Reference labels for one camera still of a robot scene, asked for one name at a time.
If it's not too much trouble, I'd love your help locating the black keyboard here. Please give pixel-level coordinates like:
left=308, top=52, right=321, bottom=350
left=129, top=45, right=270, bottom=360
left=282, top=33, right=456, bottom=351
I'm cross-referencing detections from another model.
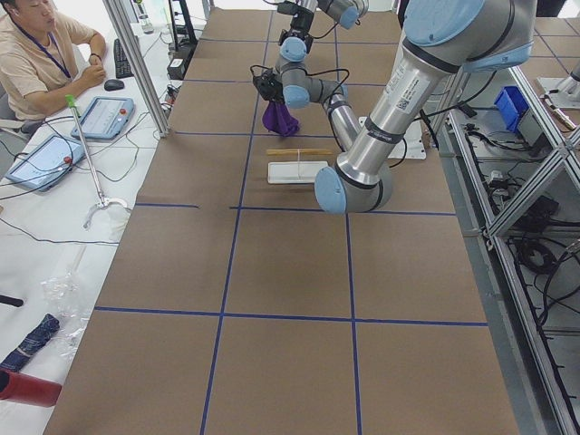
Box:
left=113, top=39, right=133, bottom=79

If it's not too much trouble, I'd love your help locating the wooden rack rod outer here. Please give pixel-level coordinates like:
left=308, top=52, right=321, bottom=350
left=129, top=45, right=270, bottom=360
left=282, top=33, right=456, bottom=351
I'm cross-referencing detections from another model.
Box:
left=266, top=148, right=333, bottom=156

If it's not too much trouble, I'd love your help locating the white rack base tray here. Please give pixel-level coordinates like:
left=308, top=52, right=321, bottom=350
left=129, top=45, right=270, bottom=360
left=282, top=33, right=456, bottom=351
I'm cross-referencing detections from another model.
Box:
left=267, top=160, right=328, bottom=185

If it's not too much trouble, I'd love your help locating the seated man beige shirt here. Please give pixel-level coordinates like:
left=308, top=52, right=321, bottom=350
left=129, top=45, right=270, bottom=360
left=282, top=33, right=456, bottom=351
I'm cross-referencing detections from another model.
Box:
left=1, top=1, right=106, bottom=121

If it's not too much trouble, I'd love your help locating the purple towel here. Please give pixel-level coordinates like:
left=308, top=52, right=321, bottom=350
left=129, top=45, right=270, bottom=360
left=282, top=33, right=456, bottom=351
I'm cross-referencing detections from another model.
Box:
left=262, top=101, right=299, bottom=137

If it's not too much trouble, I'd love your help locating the teach pendant tablet lower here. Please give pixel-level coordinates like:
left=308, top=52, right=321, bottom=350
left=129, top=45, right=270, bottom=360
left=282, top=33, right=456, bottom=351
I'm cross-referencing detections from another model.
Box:
left=5, top=134, right=85, bottom=191

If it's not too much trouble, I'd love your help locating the clear plastic wrap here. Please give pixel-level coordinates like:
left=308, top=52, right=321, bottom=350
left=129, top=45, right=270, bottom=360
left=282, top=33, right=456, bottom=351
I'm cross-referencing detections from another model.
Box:
left=41, top=245, right=92, bottom=361

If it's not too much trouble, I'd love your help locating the reacher grabber tool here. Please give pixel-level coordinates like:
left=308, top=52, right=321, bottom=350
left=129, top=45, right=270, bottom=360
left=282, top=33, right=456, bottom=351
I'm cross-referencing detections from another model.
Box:
left=65, top=94, right=132, bottom=230

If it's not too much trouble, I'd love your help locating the aluminium profile post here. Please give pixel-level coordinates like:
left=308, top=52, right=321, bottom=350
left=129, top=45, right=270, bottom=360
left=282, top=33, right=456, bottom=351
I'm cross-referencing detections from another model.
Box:
left=103, top=0, right=169, bottom=138

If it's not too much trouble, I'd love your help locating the black cable bundle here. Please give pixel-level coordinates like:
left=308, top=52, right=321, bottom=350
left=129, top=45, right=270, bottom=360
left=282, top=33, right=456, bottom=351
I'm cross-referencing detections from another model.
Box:
left=507, top=194, right=580, bottom=327

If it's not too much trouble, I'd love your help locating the red cylinder bottle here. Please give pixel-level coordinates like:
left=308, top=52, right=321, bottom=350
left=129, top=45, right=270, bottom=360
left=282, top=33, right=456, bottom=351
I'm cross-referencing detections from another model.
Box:
left=1, top=369, right=62, bottom=408

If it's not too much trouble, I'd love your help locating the blue tape cross line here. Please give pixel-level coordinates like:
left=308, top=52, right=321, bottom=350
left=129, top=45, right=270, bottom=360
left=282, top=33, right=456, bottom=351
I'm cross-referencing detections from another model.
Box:
left=93, top=305, right=488, bottom=327

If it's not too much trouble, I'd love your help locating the black computer mouse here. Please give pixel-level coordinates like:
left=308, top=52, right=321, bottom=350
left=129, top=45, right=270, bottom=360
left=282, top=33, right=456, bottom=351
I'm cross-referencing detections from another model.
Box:
left=103, top=79, right=125, bottom=92

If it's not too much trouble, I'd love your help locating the aluminium frame rail right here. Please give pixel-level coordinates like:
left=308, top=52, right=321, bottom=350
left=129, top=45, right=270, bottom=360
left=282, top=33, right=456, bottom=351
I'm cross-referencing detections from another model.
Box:
left=446, top=67, right=580, bottom=435

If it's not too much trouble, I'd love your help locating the blue plastic bin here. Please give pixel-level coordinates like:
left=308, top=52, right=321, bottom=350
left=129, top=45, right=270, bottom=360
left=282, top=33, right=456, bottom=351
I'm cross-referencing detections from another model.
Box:
left=494, top=85, right=529, bottom=132

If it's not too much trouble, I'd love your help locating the teach pendant tablet upper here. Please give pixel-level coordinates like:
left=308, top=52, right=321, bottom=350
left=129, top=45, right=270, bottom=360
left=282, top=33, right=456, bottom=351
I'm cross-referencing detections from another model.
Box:
left=80, top=96, right=135, bottom=140

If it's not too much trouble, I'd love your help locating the teach pendant tablet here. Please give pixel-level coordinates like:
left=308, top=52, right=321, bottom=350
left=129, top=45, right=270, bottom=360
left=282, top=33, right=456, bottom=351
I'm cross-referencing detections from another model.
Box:
left=80, top=96, right=135, bottom=140
left=5, top=134, right=85, bottom=191

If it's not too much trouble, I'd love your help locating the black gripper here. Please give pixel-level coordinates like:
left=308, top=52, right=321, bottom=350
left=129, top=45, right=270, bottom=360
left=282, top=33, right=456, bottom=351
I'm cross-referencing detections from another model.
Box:
left=252, top=69, right=285, bottom=102

